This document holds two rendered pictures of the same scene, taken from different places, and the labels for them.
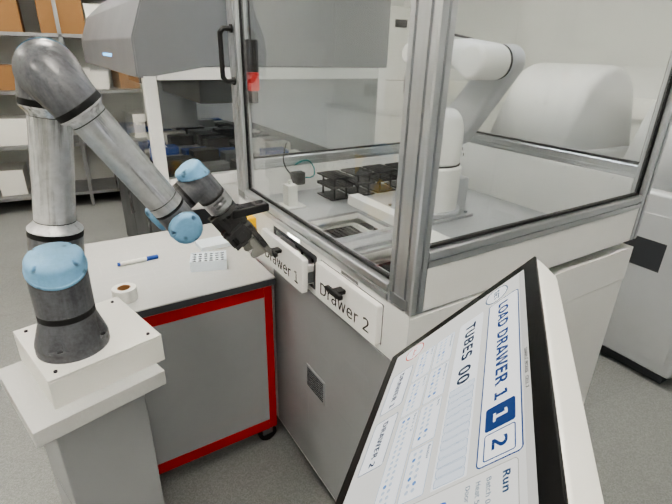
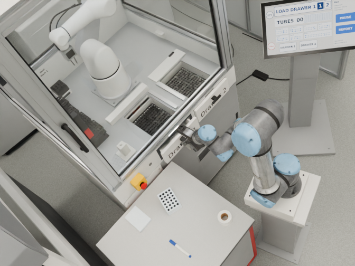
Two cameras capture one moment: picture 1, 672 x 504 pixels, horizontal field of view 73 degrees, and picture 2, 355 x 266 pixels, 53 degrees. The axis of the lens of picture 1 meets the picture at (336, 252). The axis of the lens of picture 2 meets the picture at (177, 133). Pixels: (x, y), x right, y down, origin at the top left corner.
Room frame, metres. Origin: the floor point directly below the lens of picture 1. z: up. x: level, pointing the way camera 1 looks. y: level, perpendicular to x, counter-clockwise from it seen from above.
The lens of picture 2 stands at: (1.22, 1.29, 2.55)
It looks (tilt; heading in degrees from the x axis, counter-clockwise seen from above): 55 degrees down; 274
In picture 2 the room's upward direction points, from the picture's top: 23 degrees counter-clockwise
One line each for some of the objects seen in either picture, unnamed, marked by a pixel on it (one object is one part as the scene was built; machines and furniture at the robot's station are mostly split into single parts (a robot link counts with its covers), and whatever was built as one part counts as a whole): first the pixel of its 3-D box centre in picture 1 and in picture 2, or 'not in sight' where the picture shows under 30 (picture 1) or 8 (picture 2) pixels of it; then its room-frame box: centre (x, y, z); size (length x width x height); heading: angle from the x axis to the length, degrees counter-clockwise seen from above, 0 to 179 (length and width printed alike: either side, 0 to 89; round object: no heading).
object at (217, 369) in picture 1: (178, 347); (187, 252); (1.49, 0.62, 0.38); 0.62 x 0.58 x 0.76; 33
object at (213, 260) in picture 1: (208, 261); (169, 200); (1.46, 0.45, 0.78); 0.12 x 0.08 x 0.04; 104
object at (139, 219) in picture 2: (213, 242); (138, 218); (1.65, 0.48, 0.77); 0.13 x 0.09 x 0.02; 123
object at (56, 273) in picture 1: (59, 278); (285, 169); (0.88, 0.60, 1.00); 0.13 x 0.12 x 0.14; 31
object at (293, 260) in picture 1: (282, 258); (180, 140); (1.29, 0.17, 0.87); 0.29 x 0.02 x 0.11; 33
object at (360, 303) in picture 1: (345, 299); (212, 100); (1.04, -0.03, 0.87); 0.29 x 0.02 x 0.11; 33
